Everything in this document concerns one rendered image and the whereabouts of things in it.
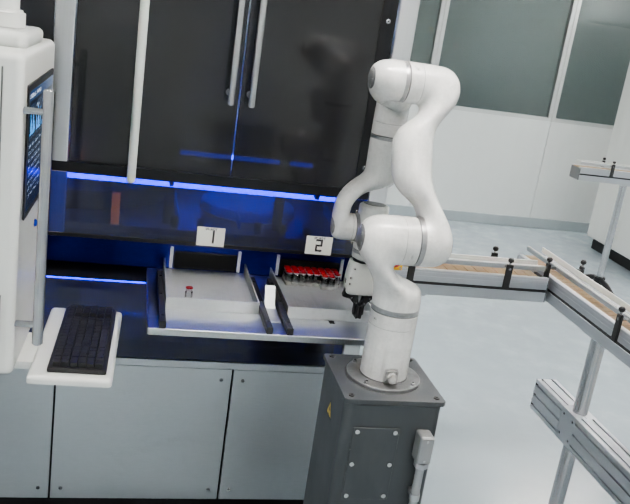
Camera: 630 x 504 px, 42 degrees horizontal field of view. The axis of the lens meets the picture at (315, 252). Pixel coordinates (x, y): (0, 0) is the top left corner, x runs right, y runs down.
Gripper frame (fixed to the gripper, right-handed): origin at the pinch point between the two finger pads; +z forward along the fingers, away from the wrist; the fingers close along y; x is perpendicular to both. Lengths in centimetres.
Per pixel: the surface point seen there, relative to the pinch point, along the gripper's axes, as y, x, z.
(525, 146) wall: -288, -489, 4
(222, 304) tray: 38.5, -3.0, 1.8
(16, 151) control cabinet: 91, 27, -41
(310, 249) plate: 9.5, -28.7, -9.0
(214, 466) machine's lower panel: 31, -31, 70
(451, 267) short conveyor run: -46, -45, -2
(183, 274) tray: 48, -32, 3
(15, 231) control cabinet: 90, 26, -23
